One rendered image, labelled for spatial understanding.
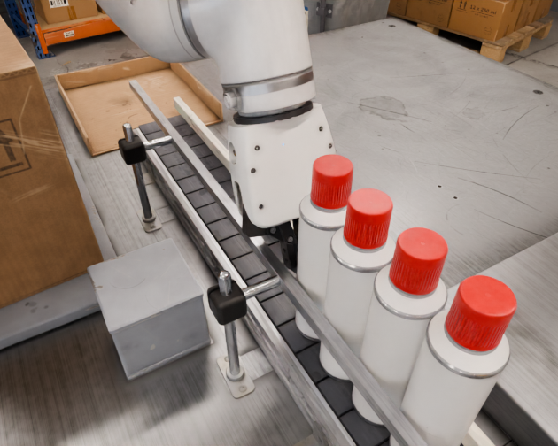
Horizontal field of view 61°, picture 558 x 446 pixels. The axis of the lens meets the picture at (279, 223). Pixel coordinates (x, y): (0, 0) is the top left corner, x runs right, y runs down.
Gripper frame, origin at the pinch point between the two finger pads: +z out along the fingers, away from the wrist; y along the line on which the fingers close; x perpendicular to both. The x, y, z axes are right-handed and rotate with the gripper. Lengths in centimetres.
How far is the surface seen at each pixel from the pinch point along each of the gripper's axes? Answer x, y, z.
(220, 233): 15.1, -3.3, 1.3
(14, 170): 14.3, -23.0, -13.5
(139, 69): 77, 5, -17
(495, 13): 188, 260, -1
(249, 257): 9.5, -2.1, 3.3
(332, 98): 48, 38, -5
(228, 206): 7.7, -3.9, -4.7
